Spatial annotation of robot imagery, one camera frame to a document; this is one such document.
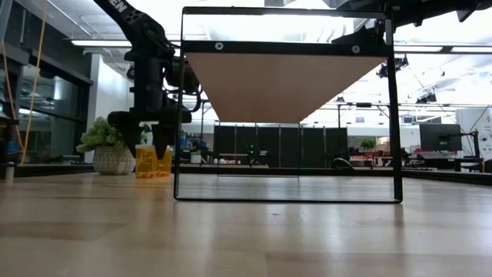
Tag large black ceiling spotlight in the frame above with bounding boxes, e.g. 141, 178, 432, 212
376, 55, 409, 79

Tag black partition panels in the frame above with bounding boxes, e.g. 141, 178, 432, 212
213, 125, 349, 169

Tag orange medicine bottle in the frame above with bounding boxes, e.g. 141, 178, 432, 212
155, 145, 174, 178
135, 145, 158, 179

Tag black computer monitor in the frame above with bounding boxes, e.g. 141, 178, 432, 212
418, 122, 464, 152

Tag black frame wooden shelf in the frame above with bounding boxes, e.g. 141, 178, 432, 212
173, 6, 404, 204

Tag green plant in white pot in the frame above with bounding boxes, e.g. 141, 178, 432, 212
75, 116, 148, 176

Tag small black track spotlight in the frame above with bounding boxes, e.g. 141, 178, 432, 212
416, 92, 438, 105

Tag black chair back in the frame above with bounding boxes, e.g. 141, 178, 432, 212
331, 156, 354, 169

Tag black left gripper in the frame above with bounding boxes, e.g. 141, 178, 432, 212
107, 61, 193, 160

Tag yellow hanging cable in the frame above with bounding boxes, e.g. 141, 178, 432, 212
1, 0, 49, 165

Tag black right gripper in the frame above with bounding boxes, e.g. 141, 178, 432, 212
370, 18, 387, 44

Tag long white ceiling light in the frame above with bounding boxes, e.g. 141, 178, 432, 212
71, 39, 181, 48
401, 45, 492, 54

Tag white printed board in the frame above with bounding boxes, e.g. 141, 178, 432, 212
455, 107, 492, 161

